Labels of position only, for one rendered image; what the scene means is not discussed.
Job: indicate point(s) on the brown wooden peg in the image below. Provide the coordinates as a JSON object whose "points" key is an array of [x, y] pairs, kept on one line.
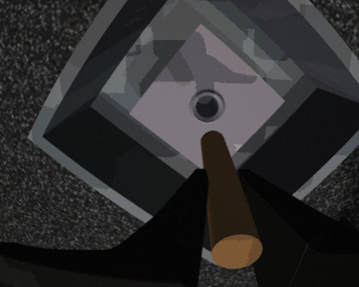
{"points": [[234, 239]]}

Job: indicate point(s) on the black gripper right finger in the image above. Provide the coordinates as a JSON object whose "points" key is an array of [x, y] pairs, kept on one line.
{"points": [[301, 246]]}

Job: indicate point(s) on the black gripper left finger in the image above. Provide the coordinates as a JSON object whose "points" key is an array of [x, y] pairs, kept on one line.
{"points": [[164, 252]]}

